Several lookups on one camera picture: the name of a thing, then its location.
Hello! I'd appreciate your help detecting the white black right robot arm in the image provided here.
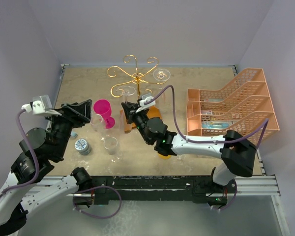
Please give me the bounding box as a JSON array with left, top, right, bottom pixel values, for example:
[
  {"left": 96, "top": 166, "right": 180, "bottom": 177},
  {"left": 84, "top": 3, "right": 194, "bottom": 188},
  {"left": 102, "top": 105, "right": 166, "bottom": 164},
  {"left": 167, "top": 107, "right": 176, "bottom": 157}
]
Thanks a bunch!
[{"left": 121, "top": 102, "right": 256, "bottom": 192}]

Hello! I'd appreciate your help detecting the peach plastic file organizer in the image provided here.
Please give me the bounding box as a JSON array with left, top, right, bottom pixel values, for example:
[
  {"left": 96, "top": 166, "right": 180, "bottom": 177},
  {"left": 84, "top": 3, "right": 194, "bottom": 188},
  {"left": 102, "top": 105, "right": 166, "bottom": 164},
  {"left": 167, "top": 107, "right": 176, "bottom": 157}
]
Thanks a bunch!
[{"left": 186, "top": 68, "right": 280, "bottom": 145}]

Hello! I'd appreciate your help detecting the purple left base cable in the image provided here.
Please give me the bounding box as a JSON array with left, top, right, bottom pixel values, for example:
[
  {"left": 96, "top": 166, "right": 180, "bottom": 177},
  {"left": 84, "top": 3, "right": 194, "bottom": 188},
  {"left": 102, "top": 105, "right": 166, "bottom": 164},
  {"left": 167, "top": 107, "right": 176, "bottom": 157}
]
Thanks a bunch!
[{"left": 72, "top": 184, "right": 122, "bottom": 218}]

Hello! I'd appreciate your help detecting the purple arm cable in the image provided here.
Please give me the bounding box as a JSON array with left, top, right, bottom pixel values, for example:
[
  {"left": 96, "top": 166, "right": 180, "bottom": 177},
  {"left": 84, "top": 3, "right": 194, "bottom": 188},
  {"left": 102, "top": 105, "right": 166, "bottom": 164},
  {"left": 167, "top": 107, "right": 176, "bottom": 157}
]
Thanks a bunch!
[
  {"left": 0, "top": 109, "right": 40, "bottom": 207},
  {"left": 147, "top": 85, "right": 269, "bottom": 148}
]

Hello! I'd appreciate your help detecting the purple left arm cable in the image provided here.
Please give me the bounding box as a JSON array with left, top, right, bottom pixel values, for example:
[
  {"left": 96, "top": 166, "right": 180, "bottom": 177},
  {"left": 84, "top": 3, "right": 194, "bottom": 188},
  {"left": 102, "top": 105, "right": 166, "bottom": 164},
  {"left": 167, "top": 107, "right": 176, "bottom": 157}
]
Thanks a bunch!
[{"left": 0, "top": 109, "right": 40, "bottom": 207}]

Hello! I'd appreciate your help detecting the small light blue object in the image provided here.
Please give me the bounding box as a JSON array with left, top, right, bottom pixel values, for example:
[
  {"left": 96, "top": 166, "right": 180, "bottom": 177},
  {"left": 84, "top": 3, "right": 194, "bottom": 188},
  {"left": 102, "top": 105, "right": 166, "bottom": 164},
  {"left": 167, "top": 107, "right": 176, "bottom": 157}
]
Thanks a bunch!
[{"left": 71, "top": 131, "right": 78, "bottom": 138}]

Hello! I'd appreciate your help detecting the orange plastic goblet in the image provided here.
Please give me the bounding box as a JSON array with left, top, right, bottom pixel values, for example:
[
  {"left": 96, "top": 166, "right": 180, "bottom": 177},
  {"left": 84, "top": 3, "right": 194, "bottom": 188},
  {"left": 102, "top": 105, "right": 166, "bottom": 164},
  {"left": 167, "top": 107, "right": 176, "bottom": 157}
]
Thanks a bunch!
[{"left": 158, "top": 153, "right": 172, "bottom": 160}]

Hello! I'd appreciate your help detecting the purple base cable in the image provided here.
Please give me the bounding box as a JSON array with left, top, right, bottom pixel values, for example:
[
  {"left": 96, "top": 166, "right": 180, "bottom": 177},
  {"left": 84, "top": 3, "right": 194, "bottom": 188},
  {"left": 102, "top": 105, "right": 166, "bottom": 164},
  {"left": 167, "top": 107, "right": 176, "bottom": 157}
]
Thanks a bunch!
[
  {"left": 72, "top": 184, "right": 122, "bottom": 218},
  {"left": 210, "top": 181, "right": 238, "bottom": 212}
]

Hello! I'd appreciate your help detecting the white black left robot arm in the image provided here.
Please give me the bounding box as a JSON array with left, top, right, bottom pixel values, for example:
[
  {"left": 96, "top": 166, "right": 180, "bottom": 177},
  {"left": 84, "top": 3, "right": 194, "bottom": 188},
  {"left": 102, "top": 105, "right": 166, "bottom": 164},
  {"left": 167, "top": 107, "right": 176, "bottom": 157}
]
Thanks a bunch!
[{"left": 0, "top": 95, "right": 92, "bottom": 236}]

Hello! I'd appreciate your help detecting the clear wine glass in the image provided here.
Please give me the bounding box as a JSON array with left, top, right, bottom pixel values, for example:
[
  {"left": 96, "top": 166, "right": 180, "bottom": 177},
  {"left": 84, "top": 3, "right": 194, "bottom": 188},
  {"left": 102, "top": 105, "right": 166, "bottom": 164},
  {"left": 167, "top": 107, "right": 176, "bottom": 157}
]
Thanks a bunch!
[
  {"left": 104, "top": 136, "right": 123, "bottom": 163},
  {"left": 117, "top": 85, "right": 136, "bottom": 125},
  {"left": 152, "top": 68, "right": 172, "bottom": 104},
  {"left": 90, "top": 113, "right": 107, "bottom": 141}
]

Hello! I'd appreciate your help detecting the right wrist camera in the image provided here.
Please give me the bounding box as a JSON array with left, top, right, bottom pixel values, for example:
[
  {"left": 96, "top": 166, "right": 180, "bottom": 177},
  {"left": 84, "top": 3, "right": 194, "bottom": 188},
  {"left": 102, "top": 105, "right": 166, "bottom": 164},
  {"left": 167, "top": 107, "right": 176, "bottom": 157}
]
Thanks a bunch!
[{"left": 135, "top": 93, "right": 156, "bottom": 114}]

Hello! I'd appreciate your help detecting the gold wire wine glass rack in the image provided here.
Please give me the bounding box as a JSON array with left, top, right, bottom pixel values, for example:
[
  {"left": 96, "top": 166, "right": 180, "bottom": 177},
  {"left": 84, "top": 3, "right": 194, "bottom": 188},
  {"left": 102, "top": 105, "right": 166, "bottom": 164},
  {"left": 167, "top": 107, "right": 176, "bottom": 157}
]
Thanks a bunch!
[{"left": 107, "top": 55, "right": 162, "bottom": 133}]

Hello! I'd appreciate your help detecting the small round tin can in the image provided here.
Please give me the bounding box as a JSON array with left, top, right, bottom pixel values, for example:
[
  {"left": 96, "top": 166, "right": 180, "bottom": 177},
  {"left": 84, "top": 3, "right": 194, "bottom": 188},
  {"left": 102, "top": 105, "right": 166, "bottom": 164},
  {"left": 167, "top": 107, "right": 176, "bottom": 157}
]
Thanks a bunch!
[{"left": 74, "top": 138, "right": 91, "bottom": 155}]

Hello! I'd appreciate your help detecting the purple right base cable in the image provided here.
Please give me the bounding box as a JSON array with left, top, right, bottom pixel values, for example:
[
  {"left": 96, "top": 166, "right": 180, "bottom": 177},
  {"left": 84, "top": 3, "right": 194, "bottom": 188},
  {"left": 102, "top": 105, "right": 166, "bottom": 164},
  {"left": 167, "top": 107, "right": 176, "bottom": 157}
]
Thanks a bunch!
[{"left": 210, "top": 181, "right": 238, "bottom": 212}]

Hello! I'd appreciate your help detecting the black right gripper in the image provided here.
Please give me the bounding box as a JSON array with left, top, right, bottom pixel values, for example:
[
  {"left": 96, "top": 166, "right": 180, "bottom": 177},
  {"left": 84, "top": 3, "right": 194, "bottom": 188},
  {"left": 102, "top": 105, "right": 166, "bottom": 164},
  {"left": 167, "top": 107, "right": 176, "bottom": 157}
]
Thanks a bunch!
[{"left": 123, "top": 101, "right": 151, "bottom": 145}]

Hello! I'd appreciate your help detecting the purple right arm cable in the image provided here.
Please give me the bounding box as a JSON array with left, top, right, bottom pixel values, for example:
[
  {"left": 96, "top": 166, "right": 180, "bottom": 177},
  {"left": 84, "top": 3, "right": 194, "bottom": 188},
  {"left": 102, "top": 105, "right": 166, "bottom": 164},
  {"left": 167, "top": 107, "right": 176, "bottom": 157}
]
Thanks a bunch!
[{"left": 147, "top": 85, "right": 269, "bottom": 148}]

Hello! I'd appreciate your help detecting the light blue packet in organizer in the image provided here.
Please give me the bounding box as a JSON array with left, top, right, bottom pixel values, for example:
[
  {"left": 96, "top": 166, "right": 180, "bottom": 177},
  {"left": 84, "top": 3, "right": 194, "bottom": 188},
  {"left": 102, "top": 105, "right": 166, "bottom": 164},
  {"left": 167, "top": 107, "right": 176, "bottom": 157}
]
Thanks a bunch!
[{"left": 202, "top": 121, "right": 232, "bottom": 130}]

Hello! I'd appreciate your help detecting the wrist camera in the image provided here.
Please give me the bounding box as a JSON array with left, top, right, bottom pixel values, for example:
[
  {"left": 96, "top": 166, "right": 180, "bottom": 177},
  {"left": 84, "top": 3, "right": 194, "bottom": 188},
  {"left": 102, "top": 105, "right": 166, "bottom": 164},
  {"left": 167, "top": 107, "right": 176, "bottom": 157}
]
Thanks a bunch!
[
  {"left": 135, "top": 93, "right": 156, "bottom": 114},
  {"left": 21, "top": 95, "right": 61, "bottom": 117}
]

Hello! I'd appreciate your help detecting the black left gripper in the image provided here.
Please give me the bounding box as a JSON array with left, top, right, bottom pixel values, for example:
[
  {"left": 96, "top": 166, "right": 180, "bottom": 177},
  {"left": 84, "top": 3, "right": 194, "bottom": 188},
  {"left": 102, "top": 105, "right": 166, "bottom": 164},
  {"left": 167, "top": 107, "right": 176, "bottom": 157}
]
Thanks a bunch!
[{"left": 46, "top": 99, "right": 92, "bottom": 159}]

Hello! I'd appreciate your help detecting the pink plastic goblet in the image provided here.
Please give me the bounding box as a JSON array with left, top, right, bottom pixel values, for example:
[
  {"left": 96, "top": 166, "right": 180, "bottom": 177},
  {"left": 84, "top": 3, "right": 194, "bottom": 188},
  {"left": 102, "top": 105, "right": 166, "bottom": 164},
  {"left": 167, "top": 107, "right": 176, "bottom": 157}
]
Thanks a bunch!
[{"left": 93, "top": 99, "right": 115, "bottom": 129}]

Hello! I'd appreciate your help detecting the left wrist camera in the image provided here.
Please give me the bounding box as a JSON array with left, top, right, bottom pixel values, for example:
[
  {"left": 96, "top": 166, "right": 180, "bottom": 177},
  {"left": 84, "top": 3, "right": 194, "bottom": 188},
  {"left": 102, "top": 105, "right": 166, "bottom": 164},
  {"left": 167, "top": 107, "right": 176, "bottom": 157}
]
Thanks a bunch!
[{"left": 21, "top": 95, "right": 61, "bottom": 117}]

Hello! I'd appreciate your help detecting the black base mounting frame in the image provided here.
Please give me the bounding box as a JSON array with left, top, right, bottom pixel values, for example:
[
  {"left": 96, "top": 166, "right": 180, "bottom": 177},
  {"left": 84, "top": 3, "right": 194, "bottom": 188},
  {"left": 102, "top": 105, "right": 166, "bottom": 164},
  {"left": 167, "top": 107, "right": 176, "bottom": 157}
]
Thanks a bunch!
[{"left": 73, "top": 176, "right": 236, "bottom": 207}]

